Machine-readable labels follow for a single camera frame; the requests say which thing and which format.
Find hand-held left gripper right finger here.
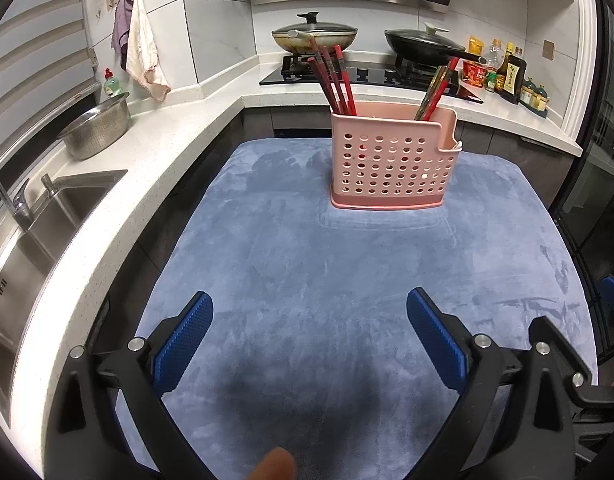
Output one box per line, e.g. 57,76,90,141
406,287,576,480

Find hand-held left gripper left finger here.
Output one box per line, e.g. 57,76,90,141
44,290,214,480

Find pink perforated utensil holder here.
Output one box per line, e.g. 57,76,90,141
330,102,464,211

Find dark red chopstick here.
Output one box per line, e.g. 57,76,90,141
308,57,340,113
309,35,346,113
423,64,452,122
321,47,350,114

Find green chopstick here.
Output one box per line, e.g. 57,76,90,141
418,67,446,122
413,70,441,122

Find bright red chopstick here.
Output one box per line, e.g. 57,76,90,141
334,45,356,115
424,56,460,122

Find person's left hand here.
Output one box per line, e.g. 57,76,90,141
251,447,295,480

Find black framed glass door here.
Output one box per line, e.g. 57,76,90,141
547,0,614,361

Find blue plush mat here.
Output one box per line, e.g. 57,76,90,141
114,137,598,480

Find steel sink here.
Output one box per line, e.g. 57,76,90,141
0,170,129,421

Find spice jar rack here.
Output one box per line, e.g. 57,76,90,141
519,82,550,113

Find steel faucet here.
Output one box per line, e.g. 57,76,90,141
0,157,33,233

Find steel colander bowl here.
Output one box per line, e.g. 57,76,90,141
57,92,132,161

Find dark soy sauce bottle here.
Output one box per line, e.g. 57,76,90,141
499,45,528,98

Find red round tub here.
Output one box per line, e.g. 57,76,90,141
461,59,488,87

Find green dish soap bottle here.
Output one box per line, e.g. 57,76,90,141
103,68,125,101

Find clear plastic bottle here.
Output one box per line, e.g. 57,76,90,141
487,38,505,76

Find black gas stove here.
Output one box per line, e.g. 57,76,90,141
258,52,485,104

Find black wok with lid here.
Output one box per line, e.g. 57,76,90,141
384,22,482,63

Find white hanging towel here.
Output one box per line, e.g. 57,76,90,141
124,0,172,103

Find white window blinds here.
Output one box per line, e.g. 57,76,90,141
0,0,98,171

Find purple hanging cloth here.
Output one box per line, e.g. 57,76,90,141
111,0,134,71

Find wok with glass lid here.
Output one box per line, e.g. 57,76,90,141
271,11,359,55

